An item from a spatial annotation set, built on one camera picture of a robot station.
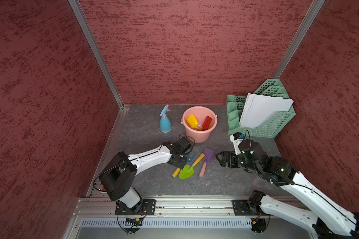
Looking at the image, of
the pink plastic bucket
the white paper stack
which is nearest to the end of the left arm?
the pink plastic bucket

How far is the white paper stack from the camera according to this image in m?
0.89

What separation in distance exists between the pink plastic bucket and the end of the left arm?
16 centimetres

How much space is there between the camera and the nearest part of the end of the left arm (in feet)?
2.05

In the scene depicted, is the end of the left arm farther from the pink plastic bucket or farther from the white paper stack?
the white paper stack

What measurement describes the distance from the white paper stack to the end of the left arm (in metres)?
0.49

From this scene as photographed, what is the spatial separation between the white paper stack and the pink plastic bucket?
0.74ft

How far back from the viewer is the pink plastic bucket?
3.01 ft
